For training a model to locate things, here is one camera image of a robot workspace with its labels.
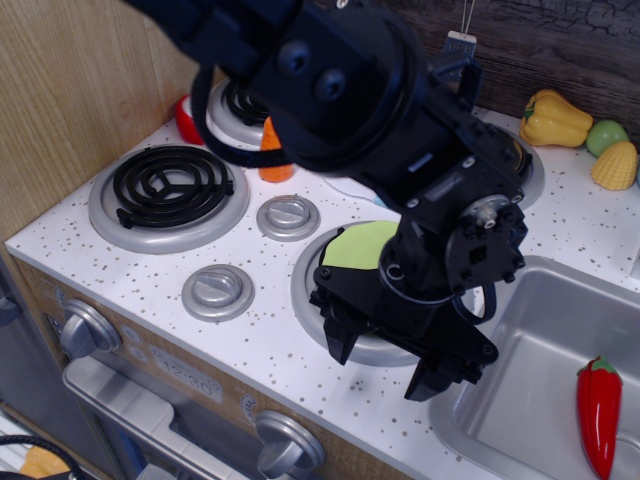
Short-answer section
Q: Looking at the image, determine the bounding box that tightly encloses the black floor cable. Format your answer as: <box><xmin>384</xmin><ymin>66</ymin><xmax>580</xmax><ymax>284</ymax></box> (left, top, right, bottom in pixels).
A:
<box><xmin>0</xmin><ymin>434</ymin><xmax>81</xmax><ymax>480</ymax></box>

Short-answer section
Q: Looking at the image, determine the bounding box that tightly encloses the green toy fruit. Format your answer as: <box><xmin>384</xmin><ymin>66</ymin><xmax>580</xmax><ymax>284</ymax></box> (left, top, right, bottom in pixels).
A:
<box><xmin>586</xmin><ymin>120</ymin><xmax>629</xmax><ymax>157</ymax></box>

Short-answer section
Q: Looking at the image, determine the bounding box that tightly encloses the black burner coil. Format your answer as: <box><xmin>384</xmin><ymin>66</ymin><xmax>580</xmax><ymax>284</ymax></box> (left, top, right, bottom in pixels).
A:
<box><xmin>112</xmin><ymin>146</ymin><xmax>235</xmax><ymax>229</ymax></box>
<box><xmin>223</xmin><ymin>82</ymin><xmax>269</xmax><ymax>126</ymax></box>

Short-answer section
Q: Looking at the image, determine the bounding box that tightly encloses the red toy chili pepper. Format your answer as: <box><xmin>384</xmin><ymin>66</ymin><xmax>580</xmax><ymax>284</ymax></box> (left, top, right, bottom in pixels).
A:
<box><xmin>576</xmin><ymin>356</ymin><xmax>623</xmax><ymax>479</ymax></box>

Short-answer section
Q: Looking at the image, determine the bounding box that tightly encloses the rear left black burner coil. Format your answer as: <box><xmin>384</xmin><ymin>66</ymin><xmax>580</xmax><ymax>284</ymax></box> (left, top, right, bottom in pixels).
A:
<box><xmin>223</xmin><ymin>82</ymin><xmax>269</xmax><ymax>126</ymax></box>

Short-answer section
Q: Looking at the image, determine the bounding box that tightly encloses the silver toy sink basin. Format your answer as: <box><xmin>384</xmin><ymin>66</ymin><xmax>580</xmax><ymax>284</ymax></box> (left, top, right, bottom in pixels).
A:
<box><xmin>430</xmin><ymin>256</ymin><xmax>639</xmax><ymax>479</ymax></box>

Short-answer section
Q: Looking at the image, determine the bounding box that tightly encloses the red toy apple slice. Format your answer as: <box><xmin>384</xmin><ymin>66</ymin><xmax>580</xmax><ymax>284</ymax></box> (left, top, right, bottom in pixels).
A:
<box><xmin>174</xmin><ymin>95</ymin><xmax>204</xmax><ymax>145</ymax></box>

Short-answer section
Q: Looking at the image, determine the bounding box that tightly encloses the orange toy carrot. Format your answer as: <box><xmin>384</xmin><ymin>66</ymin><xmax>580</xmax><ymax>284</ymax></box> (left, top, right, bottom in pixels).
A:
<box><xmin>258</xmin><ymin>115</ymin><xmax>295</xmax><ymax>183</ymax></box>

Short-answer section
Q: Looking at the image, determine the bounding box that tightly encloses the silver oven dial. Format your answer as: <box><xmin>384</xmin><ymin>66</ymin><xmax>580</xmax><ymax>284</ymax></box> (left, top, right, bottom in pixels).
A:
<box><xmin>60</xmin><ymin>299</ymin><xmax>122</xmax><ymax>360</ymax></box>
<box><xmin>255</xmin><ymin>410</ymin><xmax>326</xmax><ymax>479</ymax></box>

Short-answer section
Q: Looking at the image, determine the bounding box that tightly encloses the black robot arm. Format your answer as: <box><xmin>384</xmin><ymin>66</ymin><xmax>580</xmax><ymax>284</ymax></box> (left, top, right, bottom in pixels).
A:
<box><xmin>136</xmin><ymin>1</ymin><xmax>527</xmax><ymax>401</ymax></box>

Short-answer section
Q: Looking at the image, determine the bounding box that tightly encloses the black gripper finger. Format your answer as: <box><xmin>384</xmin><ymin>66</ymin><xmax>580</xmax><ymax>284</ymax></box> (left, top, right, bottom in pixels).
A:
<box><xmin>404</xmin><ymin>357</ymin><xmax>463</xmax><ymax>402</ymax></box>
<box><xmin>324</xmin><ymin>317</ymin><xmax>361</xmax><ymax>365</ymax></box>

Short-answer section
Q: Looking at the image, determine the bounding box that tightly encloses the front left black burner coil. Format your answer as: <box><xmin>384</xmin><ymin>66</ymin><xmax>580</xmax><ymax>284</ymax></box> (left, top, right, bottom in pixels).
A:
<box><xmin>112</xmin><ymin>146</ymin><xmax>235</xmax><ymax>229</ymax></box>

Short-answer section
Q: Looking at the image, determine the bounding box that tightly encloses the silver stove knob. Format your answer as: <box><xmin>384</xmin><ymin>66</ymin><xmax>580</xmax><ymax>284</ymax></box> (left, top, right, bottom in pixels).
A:
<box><xmin>181</xmin><ymin>264</ymin><xmax>255</xmax><ymax>323</ymax></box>
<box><xmin>256</xmin><ymin>195</ymin><xmax>320</xmax><ymax>242</ymax></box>

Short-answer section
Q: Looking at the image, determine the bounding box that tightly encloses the front right silver burner ring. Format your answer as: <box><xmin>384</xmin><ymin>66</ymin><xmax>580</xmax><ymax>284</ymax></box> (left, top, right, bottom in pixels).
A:
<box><xmin>290</xmin><ymin>223</ymin><xmax>421</xmax><ymax>367</ymax></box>

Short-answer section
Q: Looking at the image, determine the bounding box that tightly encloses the right silver oven dial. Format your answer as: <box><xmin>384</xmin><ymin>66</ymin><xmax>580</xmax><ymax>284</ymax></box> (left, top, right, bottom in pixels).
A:
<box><xmin>255</xmin><ymin>410</ymin><xmax>326</xmax><ymax>479</ymax></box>

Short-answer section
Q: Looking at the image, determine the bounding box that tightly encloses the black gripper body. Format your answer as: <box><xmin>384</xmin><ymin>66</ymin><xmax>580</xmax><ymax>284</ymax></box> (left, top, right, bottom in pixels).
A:
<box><xmin>309</xmin><ymin>219</ymin><xmax>499</xmax><ymax>384</ymax></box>

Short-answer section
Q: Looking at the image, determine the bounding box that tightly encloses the light green plate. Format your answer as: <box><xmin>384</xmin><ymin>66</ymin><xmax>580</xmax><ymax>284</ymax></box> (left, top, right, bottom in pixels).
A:
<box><xmin>321</xmin><ymin>220</ymin><xmax>398</xmax><ymax>270</ymax></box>

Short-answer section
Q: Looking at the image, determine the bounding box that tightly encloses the silver oven door handle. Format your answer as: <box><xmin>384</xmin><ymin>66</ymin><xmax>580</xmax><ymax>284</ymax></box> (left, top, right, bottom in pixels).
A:
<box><xmin>63</xmin><ymin>357</ymin><xmax>184</xmax><ymax>450</ymax></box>

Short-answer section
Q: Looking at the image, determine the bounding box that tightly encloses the lower silver stove knob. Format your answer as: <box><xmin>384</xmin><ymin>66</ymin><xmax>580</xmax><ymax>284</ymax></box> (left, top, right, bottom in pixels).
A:
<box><xmin>181</xmin><ymin>264</ymin><xmax>255</xmax><ymax>323</ymax></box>

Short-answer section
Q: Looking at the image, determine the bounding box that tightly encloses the yellow toy corn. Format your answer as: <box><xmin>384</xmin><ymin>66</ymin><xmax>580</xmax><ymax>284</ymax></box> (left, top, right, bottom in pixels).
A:
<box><xmin>590</xmin><ymin>141</ymin><xmax>639</xmax><ymax>191</ymax></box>

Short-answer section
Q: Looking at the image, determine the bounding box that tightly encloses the left silver oven dial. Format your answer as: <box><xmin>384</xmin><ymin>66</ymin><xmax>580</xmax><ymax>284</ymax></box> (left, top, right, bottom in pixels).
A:
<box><xmin>60</xmin><ymin>299</ymin><xmax>122</xmax><ymax>360</ymax></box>

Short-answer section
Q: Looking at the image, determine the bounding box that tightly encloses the yellow object on floor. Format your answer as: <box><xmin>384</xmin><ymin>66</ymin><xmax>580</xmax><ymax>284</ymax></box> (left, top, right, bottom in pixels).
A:
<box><xmin>19</xmin><ymin>446</ymin><xmax>70</xmax><ymax>479</ymax></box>

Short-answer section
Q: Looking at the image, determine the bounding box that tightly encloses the upper silver stove knob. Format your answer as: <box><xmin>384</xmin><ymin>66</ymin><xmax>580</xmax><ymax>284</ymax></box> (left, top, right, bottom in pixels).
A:
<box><xmin>256</xmin><ymin>195</ymin><xmax>320</xmax><ymax>242</ymax></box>

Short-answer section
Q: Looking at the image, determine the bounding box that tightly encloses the yellow toy bell pepper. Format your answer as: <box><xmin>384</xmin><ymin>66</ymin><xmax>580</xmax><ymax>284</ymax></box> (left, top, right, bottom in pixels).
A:
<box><xmin>519</xmin><ymin>89</ymin><xmax>594</xmax><ymax>148</ymax></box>

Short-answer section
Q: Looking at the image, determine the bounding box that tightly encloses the metal wall hook bracket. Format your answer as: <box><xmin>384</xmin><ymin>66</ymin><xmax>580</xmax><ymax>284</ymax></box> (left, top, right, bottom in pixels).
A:
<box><xmin>435</xmin><ymin>30</ymin><xmax>477</xmax><ymax>82</ymax></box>

